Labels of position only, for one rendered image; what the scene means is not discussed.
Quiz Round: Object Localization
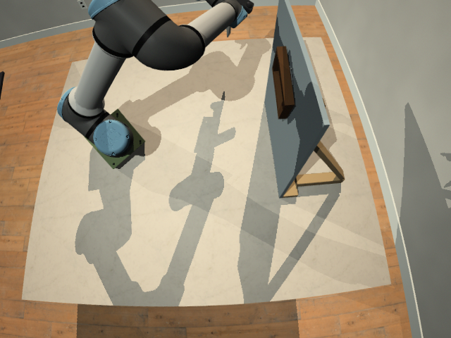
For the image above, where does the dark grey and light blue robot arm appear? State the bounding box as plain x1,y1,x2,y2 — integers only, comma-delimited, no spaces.
57,0,254,158

